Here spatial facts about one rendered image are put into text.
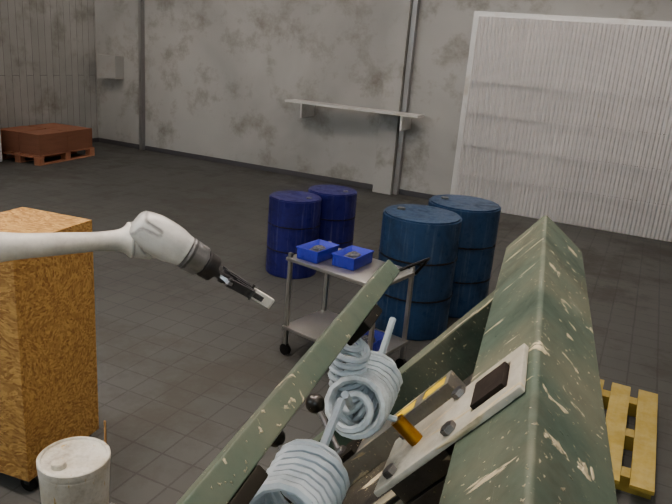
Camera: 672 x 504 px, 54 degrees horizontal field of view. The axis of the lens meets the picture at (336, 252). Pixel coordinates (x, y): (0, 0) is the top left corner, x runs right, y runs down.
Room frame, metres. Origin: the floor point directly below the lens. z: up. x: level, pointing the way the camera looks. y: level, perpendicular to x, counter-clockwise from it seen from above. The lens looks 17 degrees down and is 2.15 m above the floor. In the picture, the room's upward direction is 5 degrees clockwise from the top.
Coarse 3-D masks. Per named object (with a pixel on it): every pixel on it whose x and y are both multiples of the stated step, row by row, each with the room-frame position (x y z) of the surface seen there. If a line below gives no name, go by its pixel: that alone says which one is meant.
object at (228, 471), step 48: (384, 288) 0.66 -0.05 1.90; (336, 336) 0.51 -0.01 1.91; (384, 336) 0.68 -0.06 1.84; (288, 384) 0.42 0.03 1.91; (336, 384) 0.58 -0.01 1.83; (384, 384) 0.59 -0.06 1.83; (240, 432) 0.35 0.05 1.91; (240, 480) 0.32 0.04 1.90; (288, 480) 0.40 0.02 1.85; (336, 480) 0.42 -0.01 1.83
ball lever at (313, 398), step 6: (312, 396) 1.09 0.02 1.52; (318, 396) 1.09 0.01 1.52; (306, 402) 1.08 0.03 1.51; (312, 402) 1.08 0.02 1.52; (318, 402) 1.08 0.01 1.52; (324, 402) 1.09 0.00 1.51; (312, 408) 1.07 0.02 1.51; (318, 408) 1.07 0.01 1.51; (318, 414) 1.07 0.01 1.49; (324, 420) 1.06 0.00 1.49; (324, 426) 1.06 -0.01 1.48; (336, 444) 1.03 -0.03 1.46; (336, 450) 1.02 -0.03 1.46; (342, 450) 1.01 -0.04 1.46
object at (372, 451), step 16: (448, 384) 0.95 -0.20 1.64; (464, 384) 0.99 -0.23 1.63; (416, 400) 0.99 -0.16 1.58; (432, 400) 0.96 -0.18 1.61; (416, 416) 0.96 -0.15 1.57; (384, 432) 0.98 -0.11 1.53; (368, 448) 0.98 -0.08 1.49; (384, 448) 0.98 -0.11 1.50; (352, 464) 0.99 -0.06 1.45; (368, 464) 0.98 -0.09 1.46; (352, 480) 0.99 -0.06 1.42
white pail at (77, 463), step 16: (48, 448) 2.47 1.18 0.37; (64, 448) 2.49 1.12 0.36; (80, 448) 2.50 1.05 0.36; (96, 448) 2.50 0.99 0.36; (48, 464) 2.37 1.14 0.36; (64, 464) 2.35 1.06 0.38; (80, 464) 2.38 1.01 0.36; (96, 464) 2.39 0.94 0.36; (48, 480) 2.29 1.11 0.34; (64, 480) 2.28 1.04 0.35; (80, 480) 2.30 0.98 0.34; (96, 480) 2.35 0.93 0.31; (48, 496) 2.30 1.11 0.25; (64, 496) 2.29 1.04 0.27; (80, 496) 2.31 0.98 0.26; (96, 496) 2.36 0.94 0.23
